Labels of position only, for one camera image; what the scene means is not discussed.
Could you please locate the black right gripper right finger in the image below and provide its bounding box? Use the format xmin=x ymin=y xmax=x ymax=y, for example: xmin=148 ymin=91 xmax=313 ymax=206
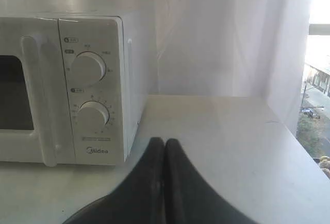
xmin=163 ymin=139 xmax=255 ymax=223

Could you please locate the white sheer curtain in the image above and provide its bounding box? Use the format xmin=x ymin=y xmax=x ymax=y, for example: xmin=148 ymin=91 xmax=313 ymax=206
xmin=1 ymin=0 xmax=311 ymax=133

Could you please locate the white microwave knob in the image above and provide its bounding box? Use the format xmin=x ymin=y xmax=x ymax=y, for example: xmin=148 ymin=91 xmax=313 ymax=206
xmin=71 ymin=51 xmax=106 ymax=86
xmin=77 ymin=101 xmax=109 ymax=133

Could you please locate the white microwave door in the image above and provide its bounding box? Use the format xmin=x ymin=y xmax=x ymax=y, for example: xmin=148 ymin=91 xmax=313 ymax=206
xmin=1 ymin=17 xmax=76 ymax=166

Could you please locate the white Midea microwave oven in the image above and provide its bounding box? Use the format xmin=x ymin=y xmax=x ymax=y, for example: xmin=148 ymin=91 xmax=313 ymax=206
xmin=14 ymin=15 xmax=146 ymax=165

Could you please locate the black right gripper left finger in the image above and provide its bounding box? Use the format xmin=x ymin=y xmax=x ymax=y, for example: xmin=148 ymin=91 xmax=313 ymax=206
xmin=65 ymin=137 xmax=164 ymax=223

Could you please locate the lower white microwave knob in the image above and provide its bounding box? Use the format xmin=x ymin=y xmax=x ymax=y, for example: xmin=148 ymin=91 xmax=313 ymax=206
xmin=77 ymin=101 xmax=109 ymax=133

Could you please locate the upper white microwave knob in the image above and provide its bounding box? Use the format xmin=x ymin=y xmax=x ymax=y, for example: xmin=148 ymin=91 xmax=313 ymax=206
xmin=71 ymin=51 xmax=106 ymax=86

